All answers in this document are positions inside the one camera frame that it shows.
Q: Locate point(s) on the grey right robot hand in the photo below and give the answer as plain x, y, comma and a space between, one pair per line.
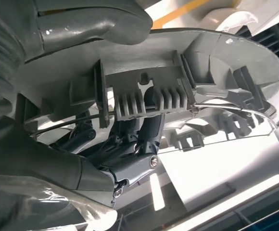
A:
45, 178

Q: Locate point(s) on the yellow tape on workbench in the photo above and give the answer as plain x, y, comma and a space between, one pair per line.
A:
178, 12

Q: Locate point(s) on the white curved plastic part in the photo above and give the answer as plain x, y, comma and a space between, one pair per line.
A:
226, 19

